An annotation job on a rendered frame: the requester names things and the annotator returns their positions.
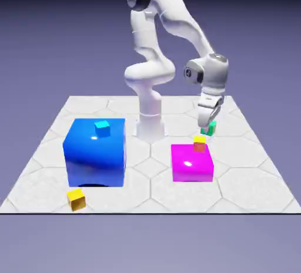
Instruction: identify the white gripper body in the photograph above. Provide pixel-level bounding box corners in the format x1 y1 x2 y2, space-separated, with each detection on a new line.
196 94 225 128

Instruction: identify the small green cube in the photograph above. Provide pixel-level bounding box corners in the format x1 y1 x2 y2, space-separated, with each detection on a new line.
200 120 218 137

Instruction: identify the small yellow cube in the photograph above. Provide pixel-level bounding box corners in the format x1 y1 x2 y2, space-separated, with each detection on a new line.
193 136 207 153
66 188 87 212

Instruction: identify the small cyan cube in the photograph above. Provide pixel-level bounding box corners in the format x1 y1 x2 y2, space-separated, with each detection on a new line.
93 120 111 138

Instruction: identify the large magenta box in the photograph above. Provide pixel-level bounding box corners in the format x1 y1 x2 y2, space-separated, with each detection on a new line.
170 143 215 183

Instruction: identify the large blue box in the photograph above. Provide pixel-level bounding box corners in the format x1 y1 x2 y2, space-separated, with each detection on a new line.
62 118 127 188

